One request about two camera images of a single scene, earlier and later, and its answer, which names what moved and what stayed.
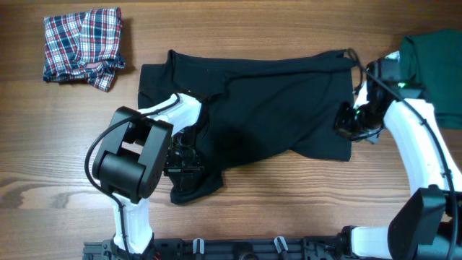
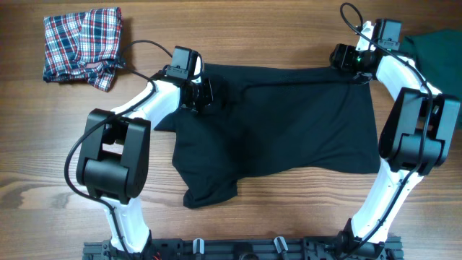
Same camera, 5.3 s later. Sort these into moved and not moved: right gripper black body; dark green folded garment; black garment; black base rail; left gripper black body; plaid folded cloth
Moved: left gripper black body; right gripper black body; black garment
Not moved: black base rail; plaid folded cloth; dark green folded garment
